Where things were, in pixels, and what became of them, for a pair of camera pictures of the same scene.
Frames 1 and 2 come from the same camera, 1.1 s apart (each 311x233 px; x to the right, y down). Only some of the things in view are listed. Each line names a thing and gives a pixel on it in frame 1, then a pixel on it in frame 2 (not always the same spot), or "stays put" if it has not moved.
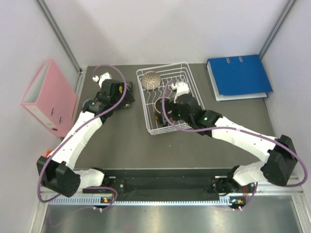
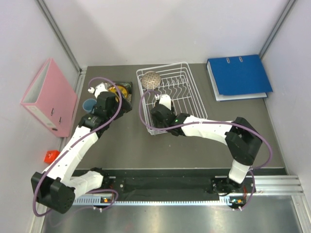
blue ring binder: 238,77 stays put
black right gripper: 172,107 -> 156,123
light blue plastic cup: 86,105 stays put
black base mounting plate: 162,181 stays put
